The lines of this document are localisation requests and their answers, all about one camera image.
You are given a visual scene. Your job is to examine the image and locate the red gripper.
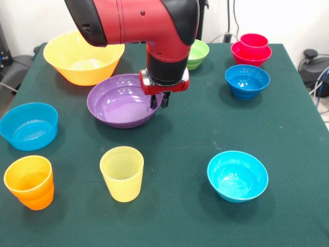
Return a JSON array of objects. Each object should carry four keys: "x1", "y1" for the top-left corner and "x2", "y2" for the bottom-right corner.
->
[{"x1": 139, "y1": 68, "x2": 191, "y2": 110}]

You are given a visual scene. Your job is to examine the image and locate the large purple bowl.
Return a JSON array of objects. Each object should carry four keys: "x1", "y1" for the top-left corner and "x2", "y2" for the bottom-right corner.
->
[{"x1": 86, "y1": 73, "x2": 164, "y2": 130}]

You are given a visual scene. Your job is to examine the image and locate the green bowl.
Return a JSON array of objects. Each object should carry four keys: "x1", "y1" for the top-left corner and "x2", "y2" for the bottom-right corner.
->
[{"x1": 186, "y1": 39, "x2": 210, "y2": 70}]

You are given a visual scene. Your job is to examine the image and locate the dark blue bowl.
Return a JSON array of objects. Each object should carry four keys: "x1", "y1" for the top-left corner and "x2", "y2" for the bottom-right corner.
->
[{"x1": 224, "y1": 64, "x2": 271, "y2": 101}]

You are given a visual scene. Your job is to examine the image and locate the red-pink bowl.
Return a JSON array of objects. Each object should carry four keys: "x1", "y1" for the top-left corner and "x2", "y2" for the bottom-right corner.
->
[{"x1": 230, "y1": 42, "x2": 273, "y2": 68}]

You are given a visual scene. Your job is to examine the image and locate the red-pink cup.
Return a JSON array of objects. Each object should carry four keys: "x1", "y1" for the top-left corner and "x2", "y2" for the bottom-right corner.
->
[{"x1": 240, "y1": 33, "x2": 270, "y2": 50}]

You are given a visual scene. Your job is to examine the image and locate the large orange bowl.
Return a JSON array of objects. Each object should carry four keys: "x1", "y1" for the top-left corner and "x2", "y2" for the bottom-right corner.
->
[{"x1": 43, "y1": 30, "x2": 126, "y2": 86}]

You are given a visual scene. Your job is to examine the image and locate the yellow-green cup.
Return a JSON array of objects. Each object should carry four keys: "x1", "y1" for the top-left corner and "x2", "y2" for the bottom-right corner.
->
[{"x1": 99, "y1": 146, "x2": 145, "y2": 203}]

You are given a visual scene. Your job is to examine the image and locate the cyan bowl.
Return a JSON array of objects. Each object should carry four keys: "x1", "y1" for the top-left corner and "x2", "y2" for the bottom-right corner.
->
[{"x1": 207, "y1": 151, "x2": 269, "y2": 204}]

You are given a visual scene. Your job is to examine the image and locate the dark green tablecloth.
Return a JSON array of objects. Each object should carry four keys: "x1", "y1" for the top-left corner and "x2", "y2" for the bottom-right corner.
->
[{"x1": 0, "y1": 42, "x2": 329, "y2": 247}]

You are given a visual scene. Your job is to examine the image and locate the blue ribbed bowl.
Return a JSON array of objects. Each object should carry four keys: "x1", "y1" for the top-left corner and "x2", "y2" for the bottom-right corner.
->
[{"x1": 0, "y1": 102, "x2": 59, "y2": 152}]

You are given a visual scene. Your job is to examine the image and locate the orange cup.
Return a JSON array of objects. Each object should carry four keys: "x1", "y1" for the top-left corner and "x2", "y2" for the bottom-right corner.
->
[{"x1": 3, "y1": 154, "x2": 55, "y2": 211}]

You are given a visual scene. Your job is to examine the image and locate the black device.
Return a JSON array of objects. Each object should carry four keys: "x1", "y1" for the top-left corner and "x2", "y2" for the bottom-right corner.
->
[{"x1": 0, "y1": 23, "x2": 13, "y2": 70}]

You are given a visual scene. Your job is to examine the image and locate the grey pedestal foot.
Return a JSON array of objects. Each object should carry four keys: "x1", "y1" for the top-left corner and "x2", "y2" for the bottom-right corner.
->
[
  {"x1": 298, "y1": 49, "x2": 329, "y2": 87},
  {"x1": 5, "y1": 46, "x2": 42, "y2": 88}
]

